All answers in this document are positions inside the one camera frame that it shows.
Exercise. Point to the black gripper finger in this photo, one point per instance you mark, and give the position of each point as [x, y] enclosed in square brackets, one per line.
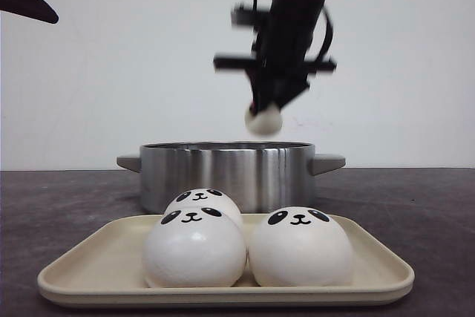
[33, 9]

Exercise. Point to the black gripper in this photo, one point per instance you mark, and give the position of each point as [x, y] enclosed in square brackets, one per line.
[293, 37]

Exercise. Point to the white panda bun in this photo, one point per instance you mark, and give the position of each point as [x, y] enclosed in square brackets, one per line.
[267, 122]
[207, 197]

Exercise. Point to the stainless steel steamer pot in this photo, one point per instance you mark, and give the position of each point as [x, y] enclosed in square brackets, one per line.
[260, 176]

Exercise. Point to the beige plastic tray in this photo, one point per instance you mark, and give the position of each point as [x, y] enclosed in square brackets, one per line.
[105, 271]

